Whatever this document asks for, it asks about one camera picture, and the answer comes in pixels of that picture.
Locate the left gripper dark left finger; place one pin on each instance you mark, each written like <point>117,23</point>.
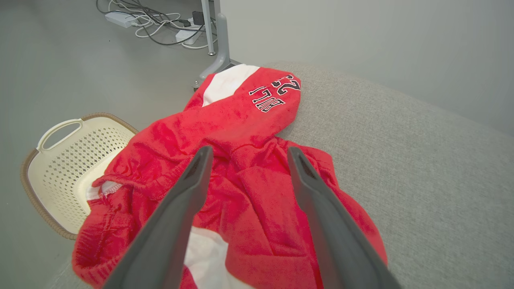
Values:
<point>168,233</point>

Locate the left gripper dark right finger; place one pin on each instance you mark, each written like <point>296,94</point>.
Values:
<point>333,241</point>

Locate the red shorts black print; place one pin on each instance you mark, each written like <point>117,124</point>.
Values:
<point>249,192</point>

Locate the cream perforated laundry basket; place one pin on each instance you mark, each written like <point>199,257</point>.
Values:
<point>64,168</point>

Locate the grey metal stand leg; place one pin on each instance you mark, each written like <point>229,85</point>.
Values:
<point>222,44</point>

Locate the thin light grey pole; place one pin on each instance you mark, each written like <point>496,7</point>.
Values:
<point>208,24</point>

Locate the black plug adapter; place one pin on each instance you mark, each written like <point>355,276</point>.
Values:
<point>197,17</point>

